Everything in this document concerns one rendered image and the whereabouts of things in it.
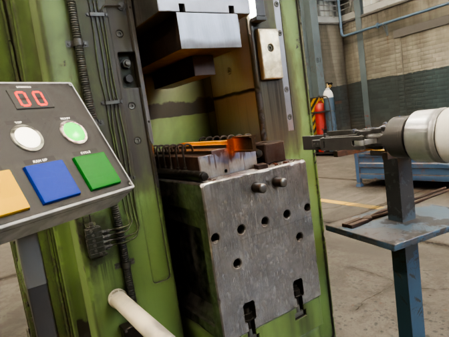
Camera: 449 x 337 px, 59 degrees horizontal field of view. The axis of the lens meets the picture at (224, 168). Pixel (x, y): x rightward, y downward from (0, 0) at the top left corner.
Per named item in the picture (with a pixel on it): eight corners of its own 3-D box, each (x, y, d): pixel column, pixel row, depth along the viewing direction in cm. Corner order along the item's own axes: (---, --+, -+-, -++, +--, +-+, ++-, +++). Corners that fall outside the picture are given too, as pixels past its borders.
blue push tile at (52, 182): (82, 192, 72) (62, 158, 73) (45, 202, 66) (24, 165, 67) (77, 197, 73) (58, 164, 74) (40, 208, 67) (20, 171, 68)
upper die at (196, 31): (242, 47, 116) (237, 13, 115) (181, 49, 105) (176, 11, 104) (177, 72, 151) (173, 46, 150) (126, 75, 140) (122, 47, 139)
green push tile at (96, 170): (122, 181, 80) (104, 150, 82) (93, 189, 74) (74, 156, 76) (118, 185, 81) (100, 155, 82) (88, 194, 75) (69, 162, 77)
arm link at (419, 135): (464, 158, 67) (429, 158, 72) (461, 103, 66) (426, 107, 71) (435, 168, 62) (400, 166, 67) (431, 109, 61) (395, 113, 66)
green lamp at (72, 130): (89, 140, 80) (85, 119, 79) (65, 144, 78) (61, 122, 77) (85, 141, 83) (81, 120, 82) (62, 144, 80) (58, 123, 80)
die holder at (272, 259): (321, 295, 129) (306, 158, 123) (225, 344, 108) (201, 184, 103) (226, 257, 175) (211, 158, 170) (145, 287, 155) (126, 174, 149)
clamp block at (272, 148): (286, 160, 127) (284, 140, 126) (266, 164, 122) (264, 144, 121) (263, 159, 137) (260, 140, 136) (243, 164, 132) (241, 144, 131)
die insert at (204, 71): (216, 74, 123) (212, 55, 122) (194, 75, 119) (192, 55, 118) (173, 88, 148) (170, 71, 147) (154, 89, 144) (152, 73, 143)
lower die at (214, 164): (257, 166, 120) (254, 139, 119) (201, 180, 110) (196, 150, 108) (191, 164, 155) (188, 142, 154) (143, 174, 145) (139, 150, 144)
